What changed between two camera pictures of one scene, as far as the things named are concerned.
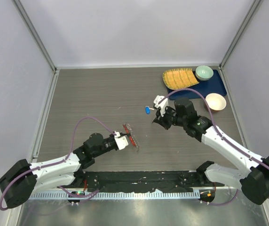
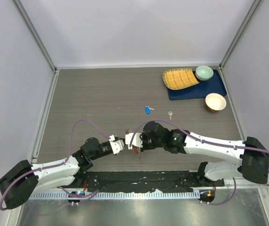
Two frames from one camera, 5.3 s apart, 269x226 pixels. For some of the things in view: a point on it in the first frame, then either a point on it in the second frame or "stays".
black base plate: x=151 y=181 stays
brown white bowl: x=216 y=102 stays
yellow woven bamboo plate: x=178 y=78 stays
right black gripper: x=162 y=120 to x=142 y=136
